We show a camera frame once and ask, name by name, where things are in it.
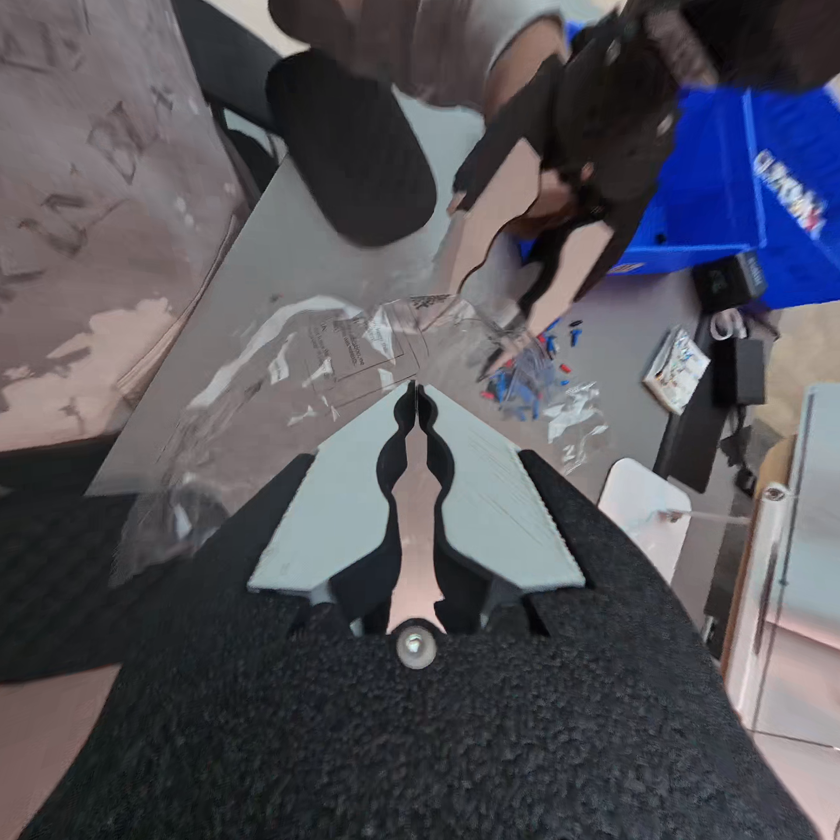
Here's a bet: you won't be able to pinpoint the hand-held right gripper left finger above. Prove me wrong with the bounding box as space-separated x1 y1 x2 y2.
247 379 420 636

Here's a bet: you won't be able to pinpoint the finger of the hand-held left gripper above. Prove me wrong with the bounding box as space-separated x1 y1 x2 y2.
446 59 560 291
517 196 652 337

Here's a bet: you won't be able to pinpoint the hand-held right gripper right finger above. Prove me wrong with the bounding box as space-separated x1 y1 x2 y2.
417 384 587 636

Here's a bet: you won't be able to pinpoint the clear bag with white stripe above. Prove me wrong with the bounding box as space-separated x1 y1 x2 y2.
108 295 500 585

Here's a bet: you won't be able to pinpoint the person's left forearm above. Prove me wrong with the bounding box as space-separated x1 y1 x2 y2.
269 0 578 132

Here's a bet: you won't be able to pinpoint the grey desk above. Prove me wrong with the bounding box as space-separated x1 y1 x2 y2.
85 85 788 631

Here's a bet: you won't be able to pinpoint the clear plastic bag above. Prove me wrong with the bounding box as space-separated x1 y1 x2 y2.
545 384 608 475

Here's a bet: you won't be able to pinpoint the scattered small toy brick pieces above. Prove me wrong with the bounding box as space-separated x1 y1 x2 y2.
479 318 585 421

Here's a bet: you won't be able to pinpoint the white rounded plate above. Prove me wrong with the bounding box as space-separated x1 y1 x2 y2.
597 457 694 585

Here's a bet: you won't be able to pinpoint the colourful instruction booklet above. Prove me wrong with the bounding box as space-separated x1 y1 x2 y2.
643 325 711 416

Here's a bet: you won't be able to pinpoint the blue plastic box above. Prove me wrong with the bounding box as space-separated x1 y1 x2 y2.
518 20 840 309

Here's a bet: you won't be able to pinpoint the black power adapter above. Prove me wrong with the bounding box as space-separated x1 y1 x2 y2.
712 338 767 408
692 252 769 313

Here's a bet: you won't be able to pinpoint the black flat bar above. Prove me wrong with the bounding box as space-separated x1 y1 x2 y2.
653 315 731 494

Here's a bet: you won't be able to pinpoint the black mesh chair seat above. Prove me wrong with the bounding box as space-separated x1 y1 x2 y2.
0 440 211 683

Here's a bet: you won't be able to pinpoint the black power cable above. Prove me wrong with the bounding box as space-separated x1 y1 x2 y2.
718 406 760 500

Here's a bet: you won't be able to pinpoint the silver metal frame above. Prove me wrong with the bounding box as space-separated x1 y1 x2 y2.
721 384 840 749

